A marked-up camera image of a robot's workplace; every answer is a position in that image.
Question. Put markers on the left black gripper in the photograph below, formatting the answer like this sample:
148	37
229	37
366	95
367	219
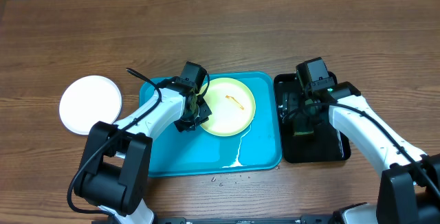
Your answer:
205	113

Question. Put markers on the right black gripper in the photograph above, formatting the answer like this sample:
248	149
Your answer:
296	108

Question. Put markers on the green and yellow sponge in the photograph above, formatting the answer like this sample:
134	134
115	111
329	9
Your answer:
302	125

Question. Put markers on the yellow-green plate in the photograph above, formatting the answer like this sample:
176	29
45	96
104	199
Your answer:
232	104

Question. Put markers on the white plate with red smear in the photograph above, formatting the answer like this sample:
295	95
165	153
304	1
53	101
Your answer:
88	100

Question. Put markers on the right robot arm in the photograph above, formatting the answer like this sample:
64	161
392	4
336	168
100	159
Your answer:
409	178

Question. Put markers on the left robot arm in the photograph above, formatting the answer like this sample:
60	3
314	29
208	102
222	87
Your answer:
114	166

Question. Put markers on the black plastic tray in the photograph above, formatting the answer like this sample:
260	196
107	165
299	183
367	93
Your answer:
327	144

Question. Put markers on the blue plastic tray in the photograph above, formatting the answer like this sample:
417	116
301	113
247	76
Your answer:
198	152

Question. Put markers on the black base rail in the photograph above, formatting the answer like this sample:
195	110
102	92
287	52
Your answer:
304	219

